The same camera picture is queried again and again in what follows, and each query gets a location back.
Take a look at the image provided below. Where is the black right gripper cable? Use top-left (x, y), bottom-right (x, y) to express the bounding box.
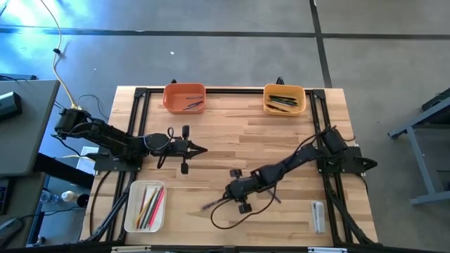
top-left (210, 186), bottom-right (278, 231)

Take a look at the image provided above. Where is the grey side table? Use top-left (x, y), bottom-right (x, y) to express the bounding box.
top-left (0, 79), bottom-right (60, 176)

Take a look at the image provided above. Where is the orange plastic bin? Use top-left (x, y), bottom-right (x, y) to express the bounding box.
top-left (162, 82), bottom-right (207, 115)

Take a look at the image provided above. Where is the pink pencil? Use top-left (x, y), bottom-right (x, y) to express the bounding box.
top-left (147, 187), bottom-right (166, 229)

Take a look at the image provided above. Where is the yellow floor cable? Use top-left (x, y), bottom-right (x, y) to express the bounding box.
top-left (39, 0), bottom-right (82, 110)

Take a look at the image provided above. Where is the thick black power cable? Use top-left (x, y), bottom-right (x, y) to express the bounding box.
top-left (89, 171), bottom-right (113, 235)

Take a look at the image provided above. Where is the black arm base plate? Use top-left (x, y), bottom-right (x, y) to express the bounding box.
top-left (314, 145), bottom-right (379, 176)
top-left (93, 154), bottom-right (143, 173)

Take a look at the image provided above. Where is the white bottle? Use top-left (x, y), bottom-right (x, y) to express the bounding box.
top-left (61, 190), bottom-right (80, 203)

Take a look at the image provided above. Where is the grey handheld device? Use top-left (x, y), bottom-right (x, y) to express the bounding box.
top-left (0, 216), bottom-right (24, 247)

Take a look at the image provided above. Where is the black support beam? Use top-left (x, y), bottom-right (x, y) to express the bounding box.
top-left (33, 153), bottom-right (96, 190)

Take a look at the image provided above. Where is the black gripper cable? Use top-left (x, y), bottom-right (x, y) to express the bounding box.
top-left (210, 186), bottom-right (278, 231)
top-left (157, 126), bottom-right (176, 170)

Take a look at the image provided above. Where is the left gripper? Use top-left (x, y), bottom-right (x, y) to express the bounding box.
top-left (170, 125), bottom-right (208, 175)

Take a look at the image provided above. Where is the black aluminium table frame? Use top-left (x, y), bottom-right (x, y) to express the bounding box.
top-left (79, 86), bottom-right (380, 247)

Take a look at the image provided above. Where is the yellow pencil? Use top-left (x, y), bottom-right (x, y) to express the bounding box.
top-left (135, 188), bottom-right (158, 228)

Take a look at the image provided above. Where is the white paper sheet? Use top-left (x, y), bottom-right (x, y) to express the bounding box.
top-left (79, 145), bottom-right (98, 176)

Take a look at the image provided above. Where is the dark blue crayon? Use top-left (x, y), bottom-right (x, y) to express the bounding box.
top-left (267, 188), bottom-right (282, 204)

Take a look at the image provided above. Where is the white stapler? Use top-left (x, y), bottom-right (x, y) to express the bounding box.
top-left (311, 200), bottom-right (327, 234)

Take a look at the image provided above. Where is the black keyboard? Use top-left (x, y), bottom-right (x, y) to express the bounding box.
top-left (0, 178), bottom-right (11, 216)

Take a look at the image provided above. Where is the yellow plastic bin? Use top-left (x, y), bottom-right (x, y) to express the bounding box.
top-left (262, 83), bottom-right (307, 117)

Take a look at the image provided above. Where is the green pen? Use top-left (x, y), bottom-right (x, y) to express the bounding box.
top-left (269, 97), bottom-right (299, 105)

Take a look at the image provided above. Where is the white plastic bin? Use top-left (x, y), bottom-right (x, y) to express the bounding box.
top-left (123, 180), bottom-right (167, 233)

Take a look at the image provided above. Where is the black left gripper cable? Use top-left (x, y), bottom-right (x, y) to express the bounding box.
top-left (157, 126), bottom-right (176, 170)

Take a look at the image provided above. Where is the clear water bottle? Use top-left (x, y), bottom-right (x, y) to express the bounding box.
top-left (40, 189), bottom-right (60, 205)

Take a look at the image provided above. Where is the blue-grey table frame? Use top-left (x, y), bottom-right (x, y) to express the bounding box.
top-left (387, 87), bottom-right (450, 207)

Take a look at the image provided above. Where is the green pencil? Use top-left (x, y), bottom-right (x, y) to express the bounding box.
top-left (140, 187), bottom-right (163, 230)

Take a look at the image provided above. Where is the black box device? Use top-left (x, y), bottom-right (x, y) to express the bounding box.
top-left (0, 91), bottom-right (23, 122)

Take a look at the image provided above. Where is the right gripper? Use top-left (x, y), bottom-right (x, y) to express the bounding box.
top-left (216, 169), bottom-right (263, 214)

